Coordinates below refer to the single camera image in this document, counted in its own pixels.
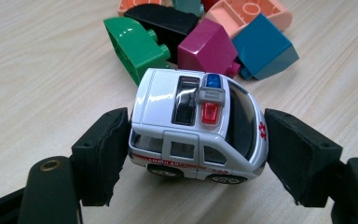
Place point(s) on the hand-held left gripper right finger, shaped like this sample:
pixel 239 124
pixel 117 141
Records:
pixel 301 155

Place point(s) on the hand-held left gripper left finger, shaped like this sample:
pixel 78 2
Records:
pixel 99 155

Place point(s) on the white toy ambulance car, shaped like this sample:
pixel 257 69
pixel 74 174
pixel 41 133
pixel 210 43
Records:
pixel 167 146

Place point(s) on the blue toy block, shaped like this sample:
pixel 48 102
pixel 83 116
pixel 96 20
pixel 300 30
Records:
pixel 261 46

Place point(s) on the green toy block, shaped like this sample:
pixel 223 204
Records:
pixel 133 43

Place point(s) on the magenta toy block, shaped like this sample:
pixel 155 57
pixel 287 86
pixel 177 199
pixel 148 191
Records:
pixel 208 46

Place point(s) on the black toy block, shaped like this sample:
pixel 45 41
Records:
pixel 164 18

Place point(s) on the coral red toy block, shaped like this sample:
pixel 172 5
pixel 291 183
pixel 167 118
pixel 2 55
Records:
pixel 133 4

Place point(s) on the salmon pink toy block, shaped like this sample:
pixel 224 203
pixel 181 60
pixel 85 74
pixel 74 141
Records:
pixel 230 14

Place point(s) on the light teal toy block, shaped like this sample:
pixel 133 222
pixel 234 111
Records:
pixel 188 5

